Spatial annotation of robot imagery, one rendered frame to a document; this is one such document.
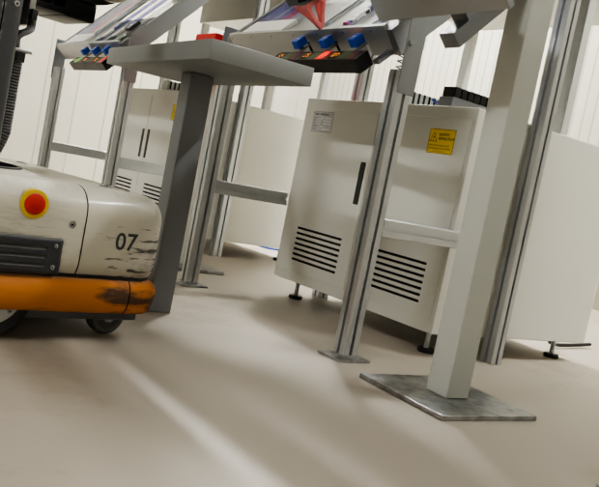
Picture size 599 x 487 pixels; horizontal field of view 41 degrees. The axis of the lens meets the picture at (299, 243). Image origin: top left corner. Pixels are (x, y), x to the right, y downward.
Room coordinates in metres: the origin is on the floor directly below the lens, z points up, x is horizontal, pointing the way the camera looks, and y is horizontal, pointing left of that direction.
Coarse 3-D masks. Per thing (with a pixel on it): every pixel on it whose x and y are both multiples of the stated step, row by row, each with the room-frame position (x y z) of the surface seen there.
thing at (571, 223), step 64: (320, 128) 2.41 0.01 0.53; (448, 128) 2.00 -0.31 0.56; (320, 192) 2.36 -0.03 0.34; (448, 192) 1.96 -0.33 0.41; (576, 192) 2.20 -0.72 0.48; (320, 256) 2.32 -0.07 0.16; (384, 256) 2.11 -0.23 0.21; (448, 256) 1.93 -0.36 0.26; (576, 256) 2.24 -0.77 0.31; (512, 320) 2.11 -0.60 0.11; (576, 320) 2.28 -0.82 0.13
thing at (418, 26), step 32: (224, 32) 2.34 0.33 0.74; (416, 32) 1.73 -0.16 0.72; (416, 64) 1.74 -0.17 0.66; (416, 96) 2.23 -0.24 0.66; (448, 96) 2.11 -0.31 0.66; (480, 96) 2.16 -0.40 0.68; (224, 192) 2.35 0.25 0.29; (256, 192) 2.43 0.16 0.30; (384, 224) 1.74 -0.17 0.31; (416, 224) 1.81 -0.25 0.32; (320, 352) 1.74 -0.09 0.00
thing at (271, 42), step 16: (240, 32) 2.24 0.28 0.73; (256, 32) 2.17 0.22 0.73; (272, 32) 2.10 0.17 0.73; (288, 32) 2.05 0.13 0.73; (304, 32) 1.99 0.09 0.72; (320, 32) 1.94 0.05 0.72; (336, 32) 1.89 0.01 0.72; (352, 32) 1.85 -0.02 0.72; (368, 32) 1.80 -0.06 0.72; (384, 32) 1.76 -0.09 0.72; (256, 48) 2.21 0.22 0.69; (272, 48) 2.15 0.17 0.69; (288, 48) 2.09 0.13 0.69; (320, 48) 1.98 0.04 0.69; (336, 48) 1.93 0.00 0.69; (352, 48) 1.89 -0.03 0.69; (368, 48) 1.84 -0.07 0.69; (384, 48) 1.80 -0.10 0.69
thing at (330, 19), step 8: (360, 0) 2.09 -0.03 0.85; (368, 0) 2.06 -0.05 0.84; (328, 8) 2.16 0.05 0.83; (336, 8) 2.12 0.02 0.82; (344, 8) 2.09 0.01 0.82; (352, 8) 2.06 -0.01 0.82; (360, 8) 2.03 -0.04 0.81; (328, 16) 2.08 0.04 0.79; (336, 16) 2.05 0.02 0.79; (344, 16) 2.02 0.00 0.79; (352, 16) 1.99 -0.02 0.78; (368, 16) 1.94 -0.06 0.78; (376, 16) 1.91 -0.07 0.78; (296, 24) 2.15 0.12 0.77; (304, 24) 2.12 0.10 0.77; (312, 24) 2.09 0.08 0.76; (328, 24) 2.02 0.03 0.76; (336, 24) 1.99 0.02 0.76; (352, 24) 1.92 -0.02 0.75; (360, 24) 1.91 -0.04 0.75; (392, 24) 1.81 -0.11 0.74
